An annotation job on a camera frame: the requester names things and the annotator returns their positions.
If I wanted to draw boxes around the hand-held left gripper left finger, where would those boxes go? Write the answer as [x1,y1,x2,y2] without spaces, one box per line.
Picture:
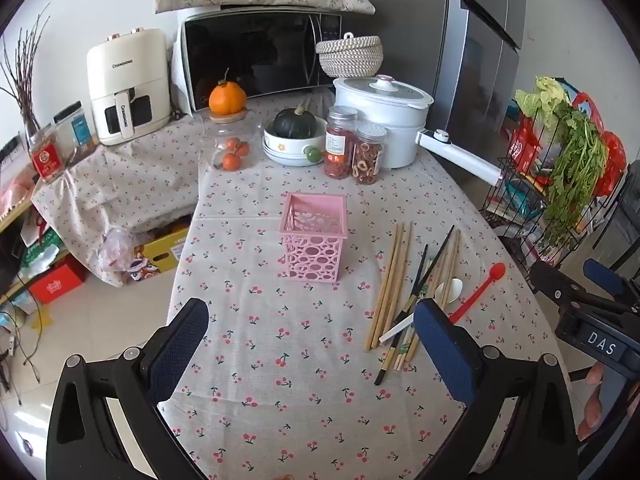
[45,297,211,480]

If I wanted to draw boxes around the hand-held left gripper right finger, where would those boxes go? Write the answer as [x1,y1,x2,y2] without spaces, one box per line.
[413,297,593,480]

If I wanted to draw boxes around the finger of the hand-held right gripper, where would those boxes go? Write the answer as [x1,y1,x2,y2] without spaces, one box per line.
[584,259,640,307]
[529,260,626,317]

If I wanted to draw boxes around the white ceramic spoon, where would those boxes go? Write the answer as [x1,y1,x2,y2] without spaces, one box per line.
[379,277,464,344]

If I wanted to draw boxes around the red plastic spoon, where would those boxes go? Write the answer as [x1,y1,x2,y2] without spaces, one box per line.
[447,262,507,324]

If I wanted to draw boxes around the black chopstick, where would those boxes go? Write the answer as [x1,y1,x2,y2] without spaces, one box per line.
[375,244,429,387]
[395,225,456,322]

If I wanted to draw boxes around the bunch of wooden chopsticks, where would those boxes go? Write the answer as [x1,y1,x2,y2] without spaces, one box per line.
[363,221,462,373]

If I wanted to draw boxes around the pink perforated utensil basket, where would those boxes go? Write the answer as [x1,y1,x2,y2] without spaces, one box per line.
[278,192,349,285]

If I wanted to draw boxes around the person's right hand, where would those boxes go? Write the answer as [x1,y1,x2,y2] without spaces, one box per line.
[576,362,609,443]

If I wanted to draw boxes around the yellow cardboard box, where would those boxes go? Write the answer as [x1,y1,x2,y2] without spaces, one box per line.
[131,226,192,277]

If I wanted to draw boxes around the green leafy herbs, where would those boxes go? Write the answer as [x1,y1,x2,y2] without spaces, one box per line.
[541,102,610,253]

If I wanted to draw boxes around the cherry print tablecloth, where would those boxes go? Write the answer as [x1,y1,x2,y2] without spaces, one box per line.
[165,91,583,480]

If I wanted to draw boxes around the clear plastic bag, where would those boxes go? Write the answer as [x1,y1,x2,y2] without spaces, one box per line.
[94,226,147,289]

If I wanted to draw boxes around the red plastic bag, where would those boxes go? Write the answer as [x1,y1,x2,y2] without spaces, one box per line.
[571,90,628,197]

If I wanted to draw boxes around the red box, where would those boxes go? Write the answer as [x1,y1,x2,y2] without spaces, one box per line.
[27,261,87,306]

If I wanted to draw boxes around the red snack packet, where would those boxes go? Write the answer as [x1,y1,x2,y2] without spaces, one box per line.
[508,114,545,177]

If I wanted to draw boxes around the green packet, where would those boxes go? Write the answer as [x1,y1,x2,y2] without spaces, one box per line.
[19,244,67,282]

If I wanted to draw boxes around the cherry print cabinet cloth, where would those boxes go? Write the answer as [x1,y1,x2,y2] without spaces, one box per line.
[31,110,206,288]

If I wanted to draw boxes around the napa cabbage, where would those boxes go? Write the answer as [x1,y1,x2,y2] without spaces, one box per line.
[514,75,575,122]

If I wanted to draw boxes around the clear jar of dried rings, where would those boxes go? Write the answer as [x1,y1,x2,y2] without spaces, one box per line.
[351,123,389,186]

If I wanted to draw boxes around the clear jar of red chili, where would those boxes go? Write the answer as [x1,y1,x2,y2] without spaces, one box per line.
[324,105,359,180]

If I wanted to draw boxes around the white ceramic flower bowl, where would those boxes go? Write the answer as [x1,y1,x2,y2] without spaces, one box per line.
[264,146,323,168]
[263,117,329,157]

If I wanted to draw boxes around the glass jar with wooden lid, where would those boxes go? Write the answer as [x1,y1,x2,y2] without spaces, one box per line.
[202,110,264,174]

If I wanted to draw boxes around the white electric cooking pot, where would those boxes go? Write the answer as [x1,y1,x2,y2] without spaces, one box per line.
[333,74,503,187]

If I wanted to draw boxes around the pink cloth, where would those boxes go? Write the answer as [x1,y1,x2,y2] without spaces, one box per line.
[0,167,37,213]

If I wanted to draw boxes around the glass jar with red label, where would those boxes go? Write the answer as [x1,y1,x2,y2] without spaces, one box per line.
[27,127,67,184]

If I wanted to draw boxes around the clear jar with blue label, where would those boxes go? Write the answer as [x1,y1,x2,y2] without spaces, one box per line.
[52,101,97,155]

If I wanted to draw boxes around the dark green pumpkin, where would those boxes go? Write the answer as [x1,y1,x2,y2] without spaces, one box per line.
[272,104,317,140]

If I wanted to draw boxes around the large orange with stem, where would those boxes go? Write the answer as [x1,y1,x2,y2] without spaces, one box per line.
[208,68,248,116]

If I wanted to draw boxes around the glass pot lid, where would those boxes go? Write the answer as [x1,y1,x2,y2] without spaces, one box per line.
[334,74,434,110]

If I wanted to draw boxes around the grey refrigerator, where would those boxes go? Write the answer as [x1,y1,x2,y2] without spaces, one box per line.
[329,0,527,136]

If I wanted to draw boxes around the cream air fryer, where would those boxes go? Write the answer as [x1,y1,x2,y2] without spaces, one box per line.
[85,28,174,147]

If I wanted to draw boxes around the woven lidded basket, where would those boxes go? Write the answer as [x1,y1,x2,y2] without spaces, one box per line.
[315,32,385,80]

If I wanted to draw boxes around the black door microwave oven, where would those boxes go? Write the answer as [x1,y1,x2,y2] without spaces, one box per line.
[179,6,344,114]

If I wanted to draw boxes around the dried branches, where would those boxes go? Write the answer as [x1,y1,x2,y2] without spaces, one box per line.
[0,2,52,136]

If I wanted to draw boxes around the black wire rack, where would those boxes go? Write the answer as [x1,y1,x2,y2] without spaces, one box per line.
[479,105,628,273]

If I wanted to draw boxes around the black cables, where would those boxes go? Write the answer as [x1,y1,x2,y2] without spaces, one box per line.
[0,270,47,406]

